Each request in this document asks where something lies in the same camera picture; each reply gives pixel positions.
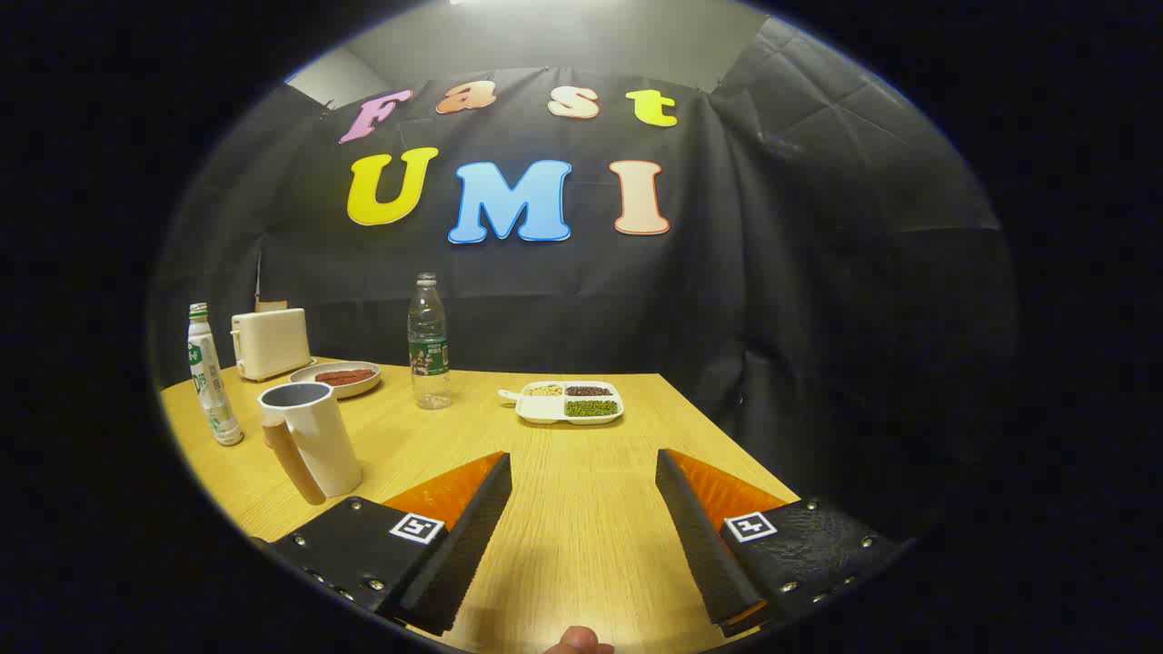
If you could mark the white toaster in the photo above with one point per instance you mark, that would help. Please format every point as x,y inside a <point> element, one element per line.
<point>271,343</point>

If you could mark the white divided dish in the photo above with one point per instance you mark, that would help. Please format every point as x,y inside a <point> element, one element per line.
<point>541,411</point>

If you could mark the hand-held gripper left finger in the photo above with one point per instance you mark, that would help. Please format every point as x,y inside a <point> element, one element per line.
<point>459,554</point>

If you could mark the white juice bottle green label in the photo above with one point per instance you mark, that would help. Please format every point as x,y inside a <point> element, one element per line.
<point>213,391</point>

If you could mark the pile of dark red beans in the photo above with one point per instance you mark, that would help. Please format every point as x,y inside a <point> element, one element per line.
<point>589,391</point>

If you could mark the red meat slices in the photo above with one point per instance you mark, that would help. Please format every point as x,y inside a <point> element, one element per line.
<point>343,376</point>

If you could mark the white round plate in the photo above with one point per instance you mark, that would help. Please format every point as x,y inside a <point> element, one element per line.
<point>309,386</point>

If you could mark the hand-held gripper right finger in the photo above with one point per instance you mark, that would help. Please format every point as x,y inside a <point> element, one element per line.
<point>704,545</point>

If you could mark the pile of beige beans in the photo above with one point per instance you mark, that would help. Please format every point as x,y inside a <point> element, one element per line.
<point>546,391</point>

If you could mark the pile of green beans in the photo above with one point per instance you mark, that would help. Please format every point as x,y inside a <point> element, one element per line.
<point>591,409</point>

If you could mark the clear water bottle green label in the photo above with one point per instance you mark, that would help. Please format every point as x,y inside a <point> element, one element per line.
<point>429,354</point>

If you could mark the bread slice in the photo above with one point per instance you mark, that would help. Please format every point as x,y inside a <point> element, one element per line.
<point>271,306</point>

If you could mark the wooden table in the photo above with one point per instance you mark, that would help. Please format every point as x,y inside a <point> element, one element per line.
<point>581,509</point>

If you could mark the black backdrop cloth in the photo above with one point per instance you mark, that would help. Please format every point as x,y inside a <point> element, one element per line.
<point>772,318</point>

